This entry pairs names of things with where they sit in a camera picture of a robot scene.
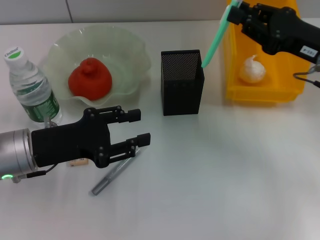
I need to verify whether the pale green glass fruit plate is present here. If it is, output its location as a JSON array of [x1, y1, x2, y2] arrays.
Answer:
[[42, 24, 153, 108]]

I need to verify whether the left gripper cable with connector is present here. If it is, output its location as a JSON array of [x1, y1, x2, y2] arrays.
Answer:
[[11, 115, 58, 184]]

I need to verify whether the green pen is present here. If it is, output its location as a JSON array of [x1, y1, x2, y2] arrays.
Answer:
[[200, 0, 243, 69]]

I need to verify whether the clear green-label water bottle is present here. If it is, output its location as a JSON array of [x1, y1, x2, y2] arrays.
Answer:
[[3, 46, 63, 124]]

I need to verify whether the grey transparent pen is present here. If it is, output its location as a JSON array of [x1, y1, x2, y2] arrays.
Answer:
[[90, 148, 142, 196]]

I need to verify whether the beige eraser with barcode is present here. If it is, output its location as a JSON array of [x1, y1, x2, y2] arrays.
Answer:
[[66, 158, 90, 168]]

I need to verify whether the yellow plastic bin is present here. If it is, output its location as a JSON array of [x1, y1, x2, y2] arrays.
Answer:
[[224, 0, 306, 104]]

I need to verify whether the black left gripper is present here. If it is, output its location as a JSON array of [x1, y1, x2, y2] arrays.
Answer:
[[30, 105, 152, 169]]

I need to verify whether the black mesh pen holder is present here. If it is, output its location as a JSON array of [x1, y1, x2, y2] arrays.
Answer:
[[160, 49, 205, 117]]

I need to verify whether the white paper ball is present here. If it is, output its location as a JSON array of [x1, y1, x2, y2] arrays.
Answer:
[[238, 54, 267, 84]]

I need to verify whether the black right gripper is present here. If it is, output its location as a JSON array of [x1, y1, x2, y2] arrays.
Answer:
[[228, 0, 320, 65]]

